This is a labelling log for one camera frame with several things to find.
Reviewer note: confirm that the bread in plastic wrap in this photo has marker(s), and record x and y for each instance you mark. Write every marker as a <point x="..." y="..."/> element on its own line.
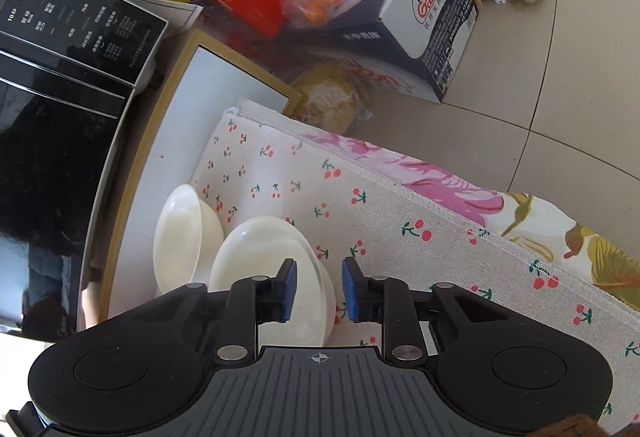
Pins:
<point x="330" y="99"/>

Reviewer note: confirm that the dark blue Ganten box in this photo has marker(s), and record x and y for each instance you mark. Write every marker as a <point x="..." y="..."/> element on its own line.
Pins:
<point x="411" y="47"/>

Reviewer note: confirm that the white cabinet gold trim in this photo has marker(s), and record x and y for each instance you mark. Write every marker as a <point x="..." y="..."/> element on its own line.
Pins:
<point x="165" y="133"/>

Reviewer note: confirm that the black Midea microwave oven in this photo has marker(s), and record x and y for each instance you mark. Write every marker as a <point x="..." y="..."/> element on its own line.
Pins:
<point x="69" y="70"/>

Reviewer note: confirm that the small white bowl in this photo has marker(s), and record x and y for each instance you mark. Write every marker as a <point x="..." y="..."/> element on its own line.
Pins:
<point x="187" y="238"/>

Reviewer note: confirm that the cherry print tablecloth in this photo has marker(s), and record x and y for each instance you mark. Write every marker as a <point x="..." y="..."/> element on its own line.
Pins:
<point x="344" y="209"/>

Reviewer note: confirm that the pink floral cloth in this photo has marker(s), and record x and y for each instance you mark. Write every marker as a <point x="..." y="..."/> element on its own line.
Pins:
<point x="522" y="218"/>

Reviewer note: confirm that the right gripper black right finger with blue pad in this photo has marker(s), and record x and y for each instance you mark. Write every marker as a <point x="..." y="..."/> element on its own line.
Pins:
<point x="389" y="303"/>

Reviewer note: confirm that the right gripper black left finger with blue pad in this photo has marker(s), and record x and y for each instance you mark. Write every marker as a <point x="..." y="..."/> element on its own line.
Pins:
<point x="248" y="303"/>

